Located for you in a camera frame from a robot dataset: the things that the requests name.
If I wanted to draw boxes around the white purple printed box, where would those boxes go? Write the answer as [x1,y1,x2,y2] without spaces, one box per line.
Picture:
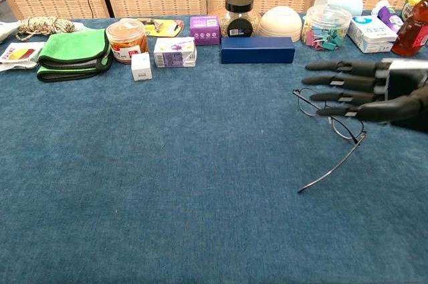
[153,36,198,69]

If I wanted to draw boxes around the purple cardboard box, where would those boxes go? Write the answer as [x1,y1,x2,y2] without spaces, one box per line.
[189,15,221,46]

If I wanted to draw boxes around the clear jar of binder clips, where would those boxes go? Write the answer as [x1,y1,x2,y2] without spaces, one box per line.
[300,5,352,51]

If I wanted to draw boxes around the clear jar of rubber bands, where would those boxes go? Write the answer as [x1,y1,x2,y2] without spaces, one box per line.
[105,19,149,65]

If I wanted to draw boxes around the white snack packet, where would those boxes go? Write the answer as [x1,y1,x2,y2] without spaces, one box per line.
[0,41,46,73]

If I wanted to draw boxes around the coiled beige rope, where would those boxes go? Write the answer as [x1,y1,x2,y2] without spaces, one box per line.
[15,15,76,41]

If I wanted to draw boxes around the white salt bag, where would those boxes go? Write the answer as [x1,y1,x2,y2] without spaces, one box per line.
[0,20,21,44]

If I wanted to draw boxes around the beige upturned bowl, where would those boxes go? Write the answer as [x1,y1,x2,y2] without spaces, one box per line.
[257,5,304,43]

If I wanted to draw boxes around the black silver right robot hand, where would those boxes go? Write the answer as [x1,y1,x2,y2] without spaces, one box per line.
[301,58,428,134]

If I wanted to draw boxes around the white purple toothpaste tube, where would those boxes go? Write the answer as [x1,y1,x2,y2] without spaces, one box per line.
[372,0,405,34]

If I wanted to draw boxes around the white light-blue cup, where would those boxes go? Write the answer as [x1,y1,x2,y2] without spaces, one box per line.
[313,0,364,17]

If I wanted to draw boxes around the white blue carton box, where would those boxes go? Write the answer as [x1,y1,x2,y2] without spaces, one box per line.
[346,15,399,54]

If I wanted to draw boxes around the glass jar black lid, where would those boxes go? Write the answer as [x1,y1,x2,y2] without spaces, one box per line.
[219,0,261,39]

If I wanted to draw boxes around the folded green towel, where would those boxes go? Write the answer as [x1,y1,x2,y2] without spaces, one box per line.
[35,28,114,83]

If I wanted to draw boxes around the honey bottle yellow cap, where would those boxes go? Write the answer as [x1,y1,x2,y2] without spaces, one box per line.
[390,0,428,57]

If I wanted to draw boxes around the navy blue glasses case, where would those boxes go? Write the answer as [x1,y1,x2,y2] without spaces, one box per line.
[220,36,296,65]

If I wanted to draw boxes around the razor in yellow package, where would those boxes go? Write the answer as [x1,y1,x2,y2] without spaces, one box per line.
[138,17,185,38]

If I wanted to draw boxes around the small white box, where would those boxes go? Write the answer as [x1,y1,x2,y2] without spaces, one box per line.
[130,51,153,82]

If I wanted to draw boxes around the thin-framed eyeglasses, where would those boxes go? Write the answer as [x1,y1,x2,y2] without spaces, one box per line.
[292,88,367,194]

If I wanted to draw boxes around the blue table cloth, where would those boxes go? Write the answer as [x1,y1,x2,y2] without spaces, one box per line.
[0,9,428,284]

